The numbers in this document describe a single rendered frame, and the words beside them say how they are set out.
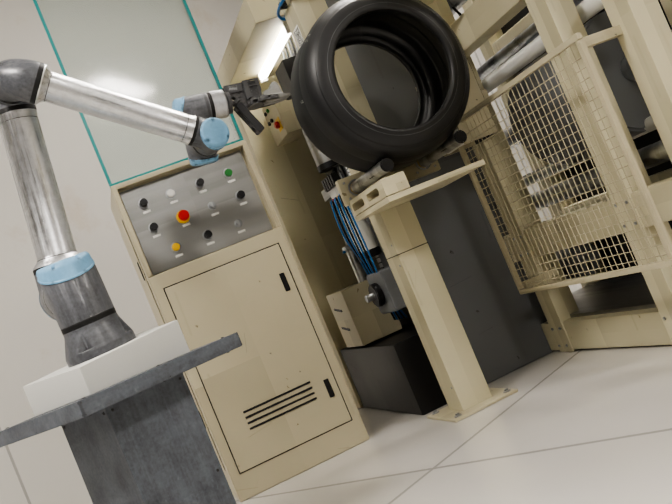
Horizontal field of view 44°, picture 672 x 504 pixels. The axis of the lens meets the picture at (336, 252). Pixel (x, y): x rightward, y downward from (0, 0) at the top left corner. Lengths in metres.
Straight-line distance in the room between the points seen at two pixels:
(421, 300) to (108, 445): 1.31
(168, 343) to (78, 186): 3.12
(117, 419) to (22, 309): 2.78
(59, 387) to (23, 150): 0.69
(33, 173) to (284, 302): 1.16
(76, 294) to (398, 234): 1.26
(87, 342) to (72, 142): 3.26
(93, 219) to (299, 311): 2.32
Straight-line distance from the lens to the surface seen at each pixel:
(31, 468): 4.75
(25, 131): 2.50
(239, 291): 3.17
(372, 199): 2.78
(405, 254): 3.00
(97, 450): 2.25
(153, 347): 2.22
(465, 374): 3.06
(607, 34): 2.53
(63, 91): 2.41
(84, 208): 5.25
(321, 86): 2.63
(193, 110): 2.60
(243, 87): 2.67
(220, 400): 3.14
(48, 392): 2.28
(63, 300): 2.25
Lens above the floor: 0.63
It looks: 2 degrees up
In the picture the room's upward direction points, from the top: 23 degrees counter-clockwise
